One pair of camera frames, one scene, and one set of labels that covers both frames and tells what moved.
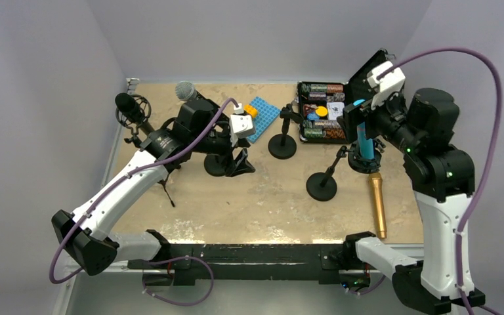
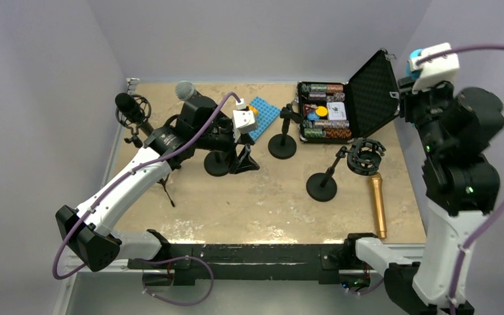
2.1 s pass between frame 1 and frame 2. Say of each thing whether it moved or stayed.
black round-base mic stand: stayed
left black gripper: stayed
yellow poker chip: stayed
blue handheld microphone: moved
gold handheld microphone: stayed
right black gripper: moved
